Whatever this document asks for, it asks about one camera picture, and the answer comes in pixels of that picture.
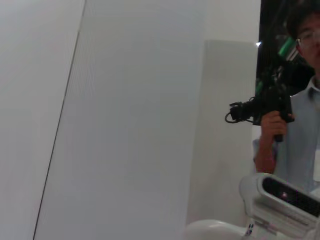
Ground person's right forearm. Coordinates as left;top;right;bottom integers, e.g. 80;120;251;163
257;137;278;176

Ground black handheld control device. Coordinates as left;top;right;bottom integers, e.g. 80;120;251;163
224;87;296;143

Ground person in light blue shirt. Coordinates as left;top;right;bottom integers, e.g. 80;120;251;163
252;0;320;193

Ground white robot head with camera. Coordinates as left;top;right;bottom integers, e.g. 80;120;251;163
238;173;320;237

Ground person's right hand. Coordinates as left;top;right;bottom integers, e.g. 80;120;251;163
259;109;296;143

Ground person's eyeglasses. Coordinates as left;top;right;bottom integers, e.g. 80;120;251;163
296;31;320;50

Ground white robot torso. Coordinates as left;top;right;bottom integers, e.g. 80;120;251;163
184;219;251;240

